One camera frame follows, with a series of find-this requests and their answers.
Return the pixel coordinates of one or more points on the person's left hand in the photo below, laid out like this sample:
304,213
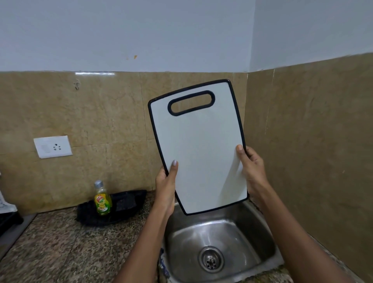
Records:
166,189

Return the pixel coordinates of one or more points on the person's right hand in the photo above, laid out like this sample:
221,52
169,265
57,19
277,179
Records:
253,172

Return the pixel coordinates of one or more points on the food print cutting board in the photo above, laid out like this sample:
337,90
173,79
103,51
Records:
201,157

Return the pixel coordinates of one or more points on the black white dish rack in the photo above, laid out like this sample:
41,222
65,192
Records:
8,215

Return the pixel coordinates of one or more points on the person's left forearm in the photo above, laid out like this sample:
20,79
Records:
142,250

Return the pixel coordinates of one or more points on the person's right forearm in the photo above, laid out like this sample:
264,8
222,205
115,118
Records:
297,242

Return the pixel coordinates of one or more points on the dark scrub pad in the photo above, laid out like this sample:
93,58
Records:
126,201

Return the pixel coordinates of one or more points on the yellow dish soap bottle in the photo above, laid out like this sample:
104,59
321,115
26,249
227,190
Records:
102,201

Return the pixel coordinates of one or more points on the stainless steel sink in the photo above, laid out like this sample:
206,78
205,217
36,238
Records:
227,233

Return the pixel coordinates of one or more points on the steel sink drain strainer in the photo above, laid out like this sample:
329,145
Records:
211,259

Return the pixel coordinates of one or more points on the black plastic soap tray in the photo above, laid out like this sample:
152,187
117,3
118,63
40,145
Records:
87,218

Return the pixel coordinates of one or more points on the grey drip tray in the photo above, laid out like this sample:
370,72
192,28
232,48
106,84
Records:
16,230

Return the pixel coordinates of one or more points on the square white wall socket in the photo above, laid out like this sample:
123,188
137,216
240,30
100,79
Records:
52,147

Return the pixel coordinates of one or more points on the small metal wall hook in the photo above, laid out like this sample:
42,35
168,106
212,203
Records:
77,84

